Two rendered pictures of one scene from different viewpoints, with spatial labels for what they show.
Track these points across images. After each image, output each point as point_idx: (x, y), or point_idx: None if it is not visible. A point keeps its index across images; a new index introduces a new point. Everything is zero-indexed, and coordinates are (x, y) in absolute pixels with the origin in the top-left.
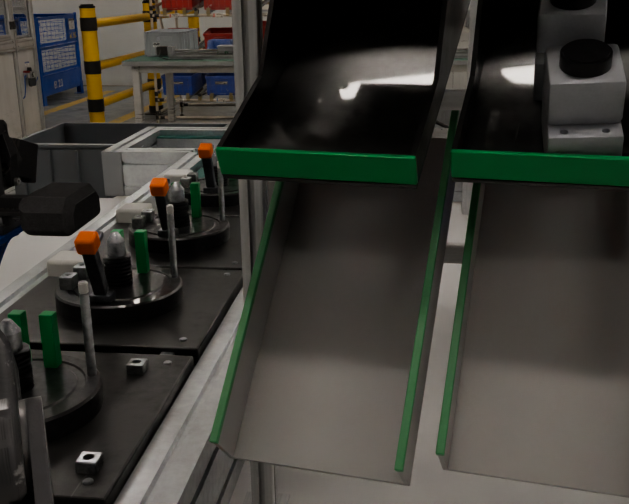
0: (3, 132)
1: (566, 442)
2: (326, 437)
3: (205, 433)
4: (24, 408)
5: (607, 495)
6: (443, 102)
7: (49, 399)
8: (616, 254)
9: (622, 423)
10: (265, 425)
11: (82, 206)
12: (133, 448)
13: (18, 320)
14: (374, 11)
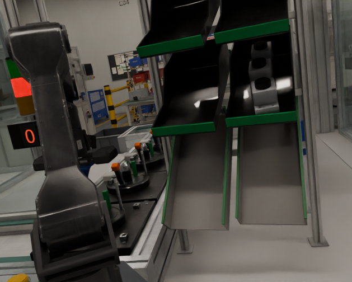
0: (84, 133)
1: (280, 209)
2: (200, 218)
3: (161, 224)
4: (101, 203)
5: (306, 231)
6: (224, 103)
7: None
8: (289, 145)
9: (297, 201)
10: (179, 216)
11: (112, 153)
12: (137, 231)
13: None
14: (198, 76)
